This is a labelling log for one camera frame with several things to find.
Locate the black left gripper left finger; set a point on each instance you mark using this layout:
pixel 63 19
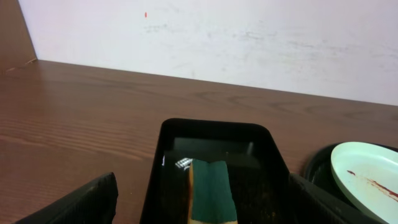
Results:
pixel 94 202

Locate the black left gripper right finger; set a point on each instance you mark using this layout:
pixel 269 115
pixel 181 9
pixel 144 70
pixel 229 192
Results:
pixel 312 204

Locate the mint plate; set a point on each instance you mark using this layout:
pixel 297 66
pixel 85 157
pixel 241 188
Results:
pixel 367 176

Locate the yellow green scrub sponge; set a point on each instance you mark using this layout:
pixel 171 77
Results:
pixel 210 197

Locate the black round serving tray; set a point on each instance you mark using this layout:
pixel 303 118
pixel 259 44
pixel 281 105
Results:
pixel 318 171

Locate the black rectangular water tray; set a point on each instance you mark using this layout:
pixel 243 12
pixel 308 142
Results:
pixel 258 175

